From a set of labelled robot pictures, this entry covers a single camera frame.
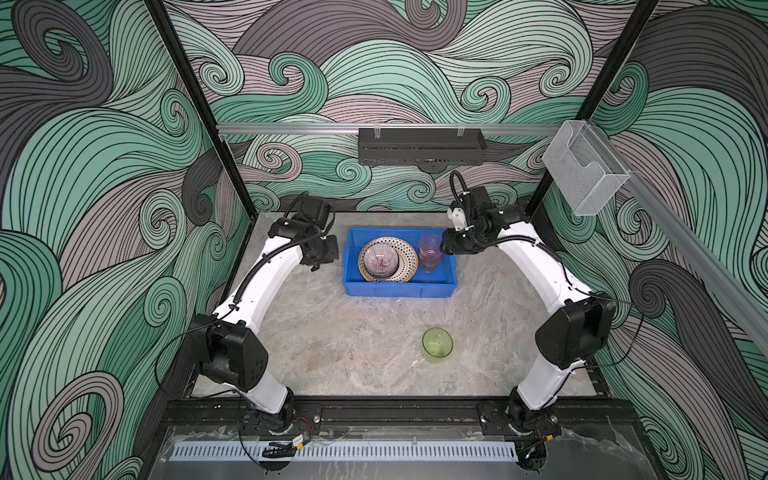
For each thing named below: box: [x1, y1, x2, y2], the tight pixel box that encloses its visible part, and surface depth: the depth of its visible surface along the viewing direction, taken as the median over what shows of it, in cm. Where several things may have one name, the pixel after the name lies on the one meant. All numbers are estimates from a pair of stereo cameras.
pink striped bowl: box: [364, 243, 399, 277], surface depth 97 cm
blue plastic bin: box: [342, 228, 389, 297], surface depth 97 cm
